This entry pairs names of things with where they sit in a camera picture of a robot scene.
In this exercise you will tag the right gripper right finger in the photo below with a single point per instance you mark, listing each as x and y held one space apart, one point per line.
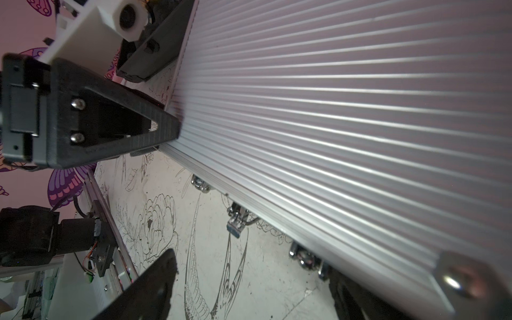
352 301

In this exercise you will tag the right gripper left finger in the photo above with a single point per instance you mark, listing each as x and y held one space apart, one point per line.
149 297

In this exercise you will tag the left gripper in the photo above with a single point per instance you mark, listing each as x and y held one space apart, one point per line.
83 118

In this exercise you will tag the large black poker case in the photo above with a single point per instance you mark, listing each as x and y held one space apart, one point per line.
160 41

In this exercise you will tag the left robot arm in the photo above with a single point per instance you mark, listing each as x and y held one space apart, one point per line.
13 230

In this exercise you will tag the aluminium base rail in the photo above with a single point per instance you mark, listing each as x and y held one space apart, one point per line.
108 240

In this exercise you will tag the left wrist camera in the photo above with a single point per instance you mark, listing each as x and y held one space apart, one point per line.
90 33

